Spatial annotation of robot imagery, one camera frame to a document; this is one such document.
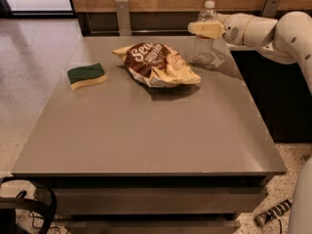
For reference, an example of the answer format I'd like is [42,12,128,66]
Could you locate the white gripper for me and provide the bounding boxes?
[188,14,254,46]

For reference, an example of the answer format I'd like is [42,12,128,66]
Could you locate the clear plastic water bottle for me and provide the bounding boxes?
[193,0,217,66]

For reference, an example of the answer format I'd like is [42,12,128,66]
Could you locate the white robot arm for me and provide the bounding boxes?
[188,11,312,234]

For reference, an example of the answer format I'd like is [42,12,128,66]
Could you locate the brown yellow chip bag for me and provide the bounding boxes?
[113,43,201,88]

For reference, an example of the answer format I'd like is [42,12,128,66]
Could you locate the green yellow sponge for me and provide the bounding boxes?
[67,63,106,91]

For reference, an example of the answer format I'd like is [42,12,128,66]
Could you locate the grey upper drawer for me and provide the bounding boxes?
[55,187,267,215]

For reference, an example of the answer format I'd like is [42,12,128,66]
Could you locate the grey drawer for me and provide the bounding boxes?
[65,220,240,234]
[55,187,267,215]

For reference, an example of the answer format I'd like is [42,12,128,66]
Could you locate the white power strip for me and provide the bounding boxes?
[254,199,293,227]

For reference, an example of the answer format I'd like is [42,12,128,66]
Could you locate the grey lower drawer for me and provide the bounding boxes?
[65,220,240,234]

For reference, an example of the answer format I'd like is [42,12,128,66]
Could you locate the right metal bracket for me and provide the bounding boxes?
[261,0,281,19]

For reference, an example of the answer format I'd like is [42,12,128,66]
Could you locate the metal bracket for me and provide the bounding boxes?
[261,0,281,19]
[115,0,132,36]

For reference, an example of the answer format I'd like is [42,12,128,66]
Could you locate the left metal bracket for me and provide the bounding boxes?
[115,0,132,36]

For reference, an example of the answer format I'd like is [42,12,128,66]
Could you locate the black cable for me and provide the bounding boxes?
[271,213,284,234]

